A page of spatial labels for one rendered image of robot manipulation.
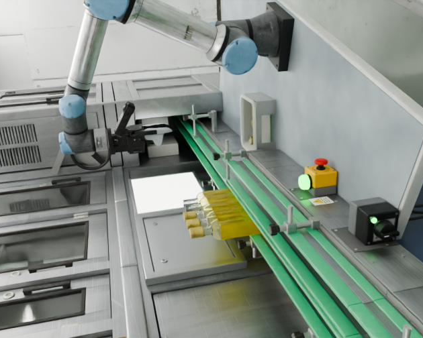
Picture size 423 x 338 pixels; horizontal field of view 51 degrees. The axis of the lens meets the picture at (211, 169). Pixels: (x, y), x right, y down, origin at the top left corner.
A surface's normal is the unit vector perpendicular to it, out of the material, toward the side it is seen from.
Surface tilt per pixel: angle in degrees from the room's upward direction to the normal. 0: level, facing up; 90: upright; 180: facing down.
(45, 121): 90
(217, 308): 91
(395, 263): 90
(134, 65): 90
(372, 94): 0
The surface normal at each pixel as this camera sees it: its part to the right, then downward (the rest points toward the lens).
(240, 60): 0.31, 0.58
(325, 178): 0.23, 0.33
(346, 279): -0.04, -0.94
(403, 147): -0.97, 0.12
